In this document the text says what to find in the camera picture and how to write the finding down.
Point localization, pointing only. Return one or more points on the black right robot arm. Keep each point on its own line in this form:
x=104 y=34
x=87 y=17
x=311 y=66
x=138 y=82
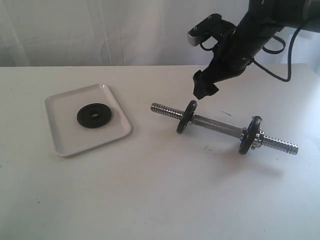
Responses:
x=267 y=17

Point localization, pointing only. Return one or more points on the black plate on bar right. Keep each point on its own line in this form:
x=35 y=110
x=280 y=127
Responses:
x=250 y=135

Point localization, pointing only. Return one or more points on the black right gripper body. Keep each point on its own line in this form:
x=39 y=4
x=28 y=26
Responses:
x=230 y=58

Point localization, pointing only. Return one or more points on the black plate on bar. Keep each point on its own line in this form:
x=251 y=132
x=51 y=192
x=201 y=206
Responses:
x=250 y=135
x=187 y=116

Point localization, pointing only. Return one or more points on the black plate on bar left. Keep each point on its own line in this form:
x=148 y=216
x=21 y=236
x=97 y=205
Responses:
x=187 y=116

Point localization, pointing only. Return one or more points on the white rectangular plastic tray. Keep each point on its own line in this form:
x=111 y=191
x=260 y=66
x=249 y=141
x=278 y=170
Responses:
x=68 y=136

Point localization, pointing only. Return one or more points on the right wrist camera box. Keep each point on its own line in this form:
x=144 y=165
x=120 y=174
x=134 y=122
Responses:
x=212 y=26

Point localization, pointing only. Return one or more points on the black weight plate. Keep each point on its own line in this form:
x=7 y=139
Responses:
x=94 y=115

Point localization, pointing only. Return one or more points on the chrome spin-lock collar nut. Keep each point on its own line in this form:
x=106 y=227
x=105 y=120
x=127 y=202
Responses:
x=257 y=142

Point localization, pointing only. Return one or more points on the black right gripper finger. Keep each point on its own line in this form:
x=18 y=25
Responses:
x=200 y=86
x=210 y=90

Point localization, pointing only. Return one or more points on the white backdrop curtain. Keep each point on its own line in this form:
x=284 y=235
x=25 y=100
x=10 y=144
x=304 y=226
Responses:
x=106 y=32

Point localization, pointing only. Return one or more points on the chrome threaded dumbbell bar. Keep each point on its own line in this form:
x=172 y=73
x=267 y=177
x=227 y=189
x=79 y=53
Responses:
x=224 y=128

